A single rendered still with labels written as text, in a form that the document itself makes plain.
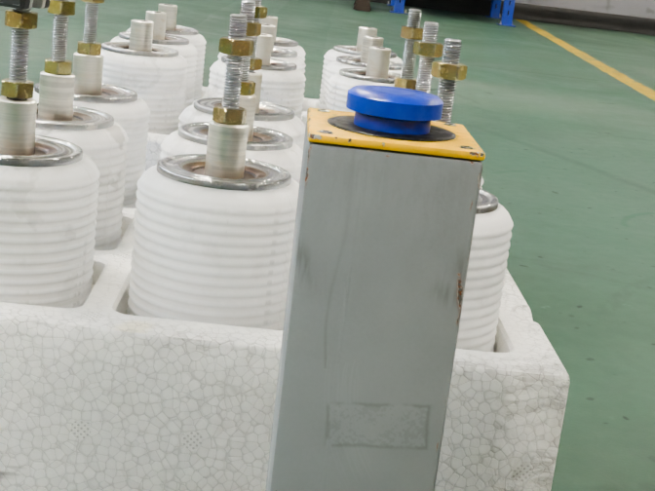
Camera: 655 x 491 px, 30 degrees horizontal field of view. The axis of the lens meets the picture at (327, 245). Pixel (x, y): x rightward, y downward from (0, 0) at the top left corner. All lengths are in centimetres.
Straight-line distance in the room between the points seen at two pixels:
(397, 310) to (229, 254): 18
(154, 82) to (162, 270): 55
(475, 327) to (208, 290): 15
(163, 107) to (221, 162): 53
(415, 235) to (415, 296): 3
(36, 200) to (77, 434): 13
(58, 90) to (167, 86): 41
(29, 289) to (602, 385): 67
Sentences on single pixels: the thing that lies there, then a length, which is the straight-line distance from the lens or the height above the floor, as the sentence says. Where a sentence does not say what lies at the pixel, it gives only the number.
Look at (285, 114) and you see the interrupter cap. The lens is 91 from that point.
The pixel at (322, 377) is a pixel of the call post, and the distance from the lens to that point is 50.
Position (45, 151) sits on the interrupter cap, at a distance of 71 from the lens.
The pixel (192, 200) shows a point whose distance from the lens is 65.
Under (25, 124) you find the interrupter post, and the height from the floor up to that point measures 27.
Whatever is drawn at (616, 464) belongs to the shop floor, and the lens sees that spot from 103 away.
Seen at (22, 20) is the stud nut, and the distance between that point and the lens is 69.
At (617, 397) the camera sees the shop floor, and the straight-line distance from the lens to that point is 118.
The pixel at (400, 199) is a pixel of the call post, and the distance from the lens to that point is 48.
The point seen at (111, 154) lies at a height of 24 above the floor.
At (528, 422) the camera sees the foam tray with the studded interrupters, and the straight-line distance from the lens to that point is 66.
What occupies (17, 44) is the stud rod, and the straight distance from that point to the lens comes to 69.
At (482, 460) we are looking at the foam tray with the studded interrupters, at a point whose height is 13.
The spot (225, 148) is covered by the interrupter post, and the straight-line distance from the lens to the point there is 68.
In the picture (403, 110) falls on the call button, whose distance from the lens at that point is 49.
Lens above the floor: 39
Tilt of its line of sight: 15 degrees down
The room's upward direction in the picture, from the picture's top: 7 degrees clockwise
